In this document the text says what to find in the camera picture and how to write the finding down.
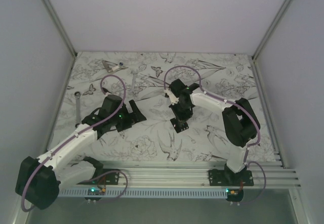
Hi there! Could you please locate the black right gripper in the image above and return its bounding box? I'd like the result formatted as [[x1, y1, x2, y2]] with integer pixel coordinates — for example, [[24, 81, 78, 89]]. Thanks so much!
[[169, 100, 193, 127]]

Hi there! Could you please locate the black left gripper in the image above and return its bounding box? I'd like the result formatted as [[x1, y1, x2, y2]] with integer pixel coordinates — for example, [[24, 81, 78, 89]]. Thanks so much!
[[110, 100, 146, 132]]

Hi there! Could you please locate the black fuse box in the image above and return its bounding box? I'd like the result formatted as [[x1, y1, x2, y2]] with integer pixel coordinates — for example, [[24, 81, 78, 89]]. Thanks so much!
[[170, 118, 189, 133]]

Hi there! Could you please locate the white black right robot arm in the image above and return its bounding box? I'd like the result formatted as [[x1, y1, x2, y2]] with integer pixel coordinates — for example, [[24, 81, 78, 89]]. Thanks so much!
[[164, 79, 261, 186]]

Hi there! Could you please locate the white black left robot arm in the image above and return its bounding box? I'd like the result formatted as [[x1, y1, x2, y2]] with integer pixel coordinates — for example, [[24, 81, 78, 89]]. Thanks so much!
[[15, 95, 146, 210]]

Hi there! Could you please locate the chrome ratchet wrench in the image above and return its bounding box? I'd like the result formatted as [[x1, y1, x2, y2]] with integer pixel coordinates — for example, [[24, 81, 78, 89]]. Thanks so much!
[[74, 91, 81, 127]]

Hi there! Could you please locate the left controller board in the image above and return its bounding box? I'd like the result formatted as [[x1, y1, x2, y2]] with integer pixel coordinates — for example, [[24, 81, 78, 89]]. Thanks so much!
[[85, 187, 105, 202]]

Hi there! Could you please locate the controller board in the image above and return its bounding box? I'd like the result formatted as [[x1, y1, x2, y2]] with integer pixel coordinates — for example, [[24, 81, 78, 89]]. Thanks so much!
[[85, 187, 105, 202], [226, 189, 244, 202]]

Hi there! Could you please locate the right controller board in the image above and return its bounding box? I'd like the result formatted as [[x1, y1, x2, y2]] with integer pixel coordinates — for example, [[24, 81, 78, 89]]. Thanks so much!
[[226, 189, 244, 202]]

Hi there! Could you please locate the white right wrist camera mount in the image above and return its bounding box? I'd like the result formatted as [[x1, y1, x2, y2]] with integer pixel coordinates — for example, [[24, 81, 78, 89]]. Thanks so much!
[[164, 88, 179, 105]]

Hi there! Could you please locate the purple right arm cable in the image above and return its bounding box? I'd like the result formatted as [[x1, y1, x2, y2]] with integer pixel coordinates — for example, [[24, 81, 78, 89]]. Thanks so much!
[[164, 65, 266, 205]]

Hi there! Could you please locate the small metal bracket tool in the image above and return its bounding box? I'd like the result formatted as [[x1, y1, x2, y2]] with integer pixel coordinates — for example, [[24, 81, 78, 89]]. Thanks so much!
[[102, 60, 113, 73]]

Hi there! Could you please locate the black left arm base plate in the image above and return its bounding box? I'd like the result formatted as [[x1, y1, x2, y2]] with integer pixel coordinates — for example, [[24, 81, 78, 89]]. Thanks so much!
[[79, 168, 119, 185]]

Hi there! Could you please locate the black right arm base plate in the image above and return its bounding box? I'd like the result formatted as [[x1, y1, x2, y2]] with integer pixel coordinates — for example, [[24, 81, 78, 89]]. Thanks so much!
[[208, 169, 254, 187]]

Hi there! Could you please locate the aluminium frame rail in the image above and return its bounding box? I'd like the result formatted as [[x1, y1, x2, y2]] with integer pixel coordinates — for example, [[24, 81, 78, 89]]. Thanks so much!
[[25, 159, 302, 190]]

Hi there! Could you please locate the grey slotted cable duct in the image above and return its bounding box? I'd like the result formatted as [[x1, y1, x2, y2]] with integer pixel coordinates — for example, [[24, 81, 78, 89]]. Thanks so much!
[[58, 187, 227, 199]]

